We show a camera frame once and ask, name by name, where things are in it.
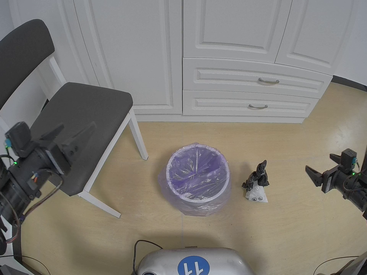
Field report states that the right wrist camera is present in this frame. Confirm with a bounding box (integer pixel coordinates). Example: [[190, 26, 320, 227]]
[[340, 149, 358, 172]]

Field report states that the white trash bin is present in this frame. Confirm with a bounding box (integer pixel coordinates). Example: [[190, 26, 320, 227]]
[[166, 144, 231, 215]]

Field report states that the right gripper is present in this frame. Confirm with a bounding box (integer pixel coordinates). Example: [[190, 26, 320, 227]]
[[305, 153, 354, 194]]

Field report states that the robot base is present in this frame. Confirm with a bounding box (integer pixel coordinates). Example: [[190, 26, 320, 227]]
[[138, 247, 256, 275]]

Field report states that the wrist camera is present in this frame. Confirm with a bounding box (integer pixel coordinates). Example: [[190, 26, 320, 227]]
[[340, 149, 358, 172], [4, 121, 31, 157]]

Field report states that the white printed wrapper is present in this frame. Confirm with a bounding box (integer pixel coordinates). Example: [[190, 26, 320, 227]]
[[245, 184, 270, 203]]

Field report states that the white wardrobe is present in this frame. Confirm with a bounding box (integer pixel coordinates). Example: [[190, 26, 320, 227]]
[[9, 0, 356, 124]]

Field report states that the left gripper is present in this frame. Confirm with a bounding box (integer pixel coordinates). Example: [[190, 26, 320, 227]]
[[9, 121, 96, 184]]

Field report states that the purple plastic bag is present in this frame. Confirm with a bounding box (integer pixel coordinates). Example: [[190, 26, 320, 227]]
[[158, 143, 231, 218]]

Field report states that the black plastic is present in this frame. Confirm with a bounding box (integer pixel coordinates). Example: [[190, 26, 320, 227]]
[[242, 160, 270, 190]]

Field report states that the white chair dark grey seat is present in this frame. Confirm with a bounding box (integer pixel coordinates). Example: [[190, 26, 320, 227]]
[[0, 19, 149, 218]]

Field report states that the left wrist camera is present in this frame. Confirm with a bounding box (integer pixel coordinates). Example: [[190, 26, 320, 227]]
[[4, 121, 31, 157]]

